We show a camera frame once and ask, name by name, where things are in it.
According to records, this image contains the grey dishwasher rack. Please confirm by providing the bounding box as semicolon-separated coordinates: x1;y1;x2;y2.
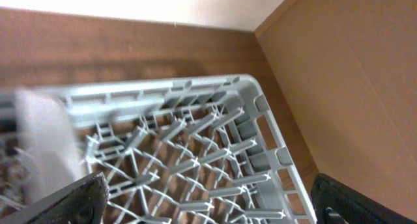
1;75;317;223

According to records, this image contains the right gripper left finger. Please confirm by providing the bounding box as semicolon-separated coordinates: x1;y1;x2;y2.
1;171;109;224

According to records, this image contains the grey plate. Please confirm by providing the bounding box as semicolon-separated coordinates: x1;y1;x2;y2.
15;89;87;204

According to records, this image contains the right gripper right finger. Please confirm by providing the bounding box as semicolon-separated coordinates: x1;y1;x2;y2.
311;173;416;224

